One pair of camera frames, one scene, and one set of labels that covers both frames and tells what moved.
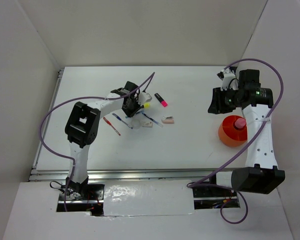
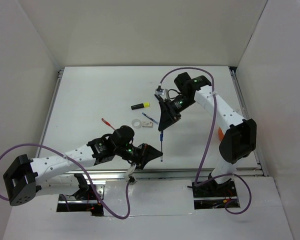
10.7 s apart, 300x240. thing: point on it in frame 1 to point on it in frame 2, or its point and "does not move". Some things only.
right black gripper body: x=231 y=100 to x=176 y=106
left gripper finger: x=129 y=113 to x=141 y=164
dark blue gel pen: x=122 y=121 to x=161 y=140
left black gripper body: x=134 y=104 to x=132 y=153
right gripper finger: x=218 y=97 to x=163 y=105
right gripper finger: x=217 y=107 to x=165 y=121
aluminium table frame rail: x=44 y=174 does not move
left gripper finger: x=139 y=108 to x=152 y=153
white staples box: x=147 y=124 does not move
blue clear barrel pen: x=153 y=119 does not move
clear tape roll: x=135 y=124 does not move
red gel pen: x=109 y=123 does not move
